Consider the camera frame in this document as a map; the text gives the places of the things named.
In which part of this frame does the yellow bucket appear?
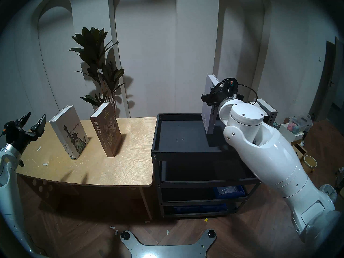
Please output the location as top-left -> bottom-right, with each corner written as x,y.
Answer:
303,155 -> 317,169

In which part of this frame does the white bin with bag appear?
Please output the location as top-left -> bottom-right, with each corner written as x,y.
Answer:
319,184 -> 338,203

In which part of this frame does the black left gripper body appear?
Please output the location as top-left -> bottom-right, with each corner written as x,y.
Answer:
7,128 -> 44,155

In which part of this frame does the light wooden table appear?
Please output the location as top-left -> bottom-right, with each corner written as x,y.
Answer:
16,117 -> 157,220

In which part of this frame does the brown cardboard box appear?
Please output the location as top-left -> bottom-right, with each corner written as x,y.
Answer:
292,142 -> 308,160

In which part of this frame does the white box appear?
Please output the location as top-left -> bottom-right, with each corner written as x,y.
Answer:
278,123 -> 304,144

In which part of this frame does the grey metal robot base plate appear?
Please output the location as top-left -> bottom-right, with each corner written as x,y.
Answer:
120,229 -> 217,258

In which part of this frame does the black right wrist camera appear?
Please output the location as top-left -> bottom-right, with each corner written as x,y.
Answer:
215,84 -> 238,100

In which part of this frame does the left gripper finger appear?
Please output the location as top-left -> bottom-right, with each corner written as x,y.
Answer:
16,111 -> 32,129
30,114 -> 47,138

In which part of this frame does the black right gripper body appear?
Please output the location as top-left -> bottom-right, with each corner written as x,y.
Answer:
212,85 -> 235,108

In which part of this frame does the brown HOMES book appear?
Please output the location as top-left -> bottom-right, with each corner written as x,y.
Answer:
89,102 -> 122,157

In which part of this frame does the dark green leafy plant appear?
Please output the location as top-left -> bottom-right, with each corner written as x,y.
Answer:
68,26 -> 135,111

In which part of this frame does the blue bin with plastic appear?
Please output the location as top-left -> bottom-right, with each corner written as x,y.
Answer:
214,185 -> 246,199

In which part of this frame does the white Statue of Liberty book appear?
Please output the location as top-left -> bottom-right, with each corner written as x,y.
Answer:
49,106 -> 89,160

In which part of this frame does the black right camera cable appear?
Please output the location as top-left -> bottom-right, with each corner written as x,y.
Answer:
214,77 -> 258,106

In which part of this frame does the dark door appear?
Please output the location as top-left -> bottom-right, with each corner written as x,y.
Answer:
309,36 -> 344,121

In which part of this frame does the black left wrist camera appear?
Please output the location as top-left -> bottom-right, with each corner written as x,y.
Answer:
1,120 -> 16,137

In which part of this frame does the grey iaura book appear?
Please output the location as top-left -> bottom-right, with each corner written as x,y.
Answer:
257,98 -> 279,127

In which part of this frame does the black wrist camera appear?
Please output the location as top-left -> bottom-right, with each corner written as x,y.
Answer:
215,84 -> 238,100
1,120 -> 16,137

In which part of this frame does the grey Discontent book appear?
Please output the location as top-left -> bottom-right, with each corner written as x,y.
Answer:
202,74 -> 224,134

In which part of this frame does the clear plastic storage box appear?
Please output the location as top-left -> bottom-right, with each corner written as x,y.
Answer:
288,115 -> 313,134

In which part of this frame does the black three-tier shelf cart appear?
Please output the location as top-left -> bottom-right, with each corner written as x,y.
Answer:
151,113 -> 269,219

